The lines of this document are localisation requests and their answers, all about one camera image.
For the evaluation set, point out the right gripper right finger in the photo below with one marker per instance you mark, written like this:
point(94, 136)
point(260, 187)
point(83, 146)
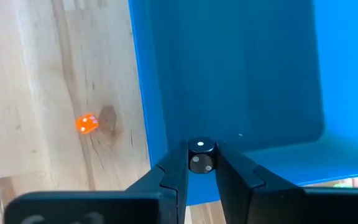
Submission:
point(259, 202)

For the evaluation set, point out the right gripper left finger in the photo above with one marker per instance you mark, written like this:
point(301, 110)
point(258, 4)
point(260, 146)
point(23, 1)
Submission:
point(154, 202)

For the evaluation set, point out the small black die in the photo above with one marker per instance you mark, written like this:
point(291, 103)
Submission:
point(201, 155)

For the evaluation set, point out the small yellow-green translucent die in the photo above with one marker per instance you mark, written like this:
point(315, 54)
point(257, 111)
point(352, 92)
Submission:
point(342, 185)

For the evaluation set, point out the small orange translucent die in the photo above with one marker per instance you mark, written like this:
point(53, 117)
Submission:
point(87, 124)

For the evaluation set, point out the blue plastic bin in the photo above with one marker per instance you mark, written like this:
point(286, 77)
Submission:
point(228, 77)

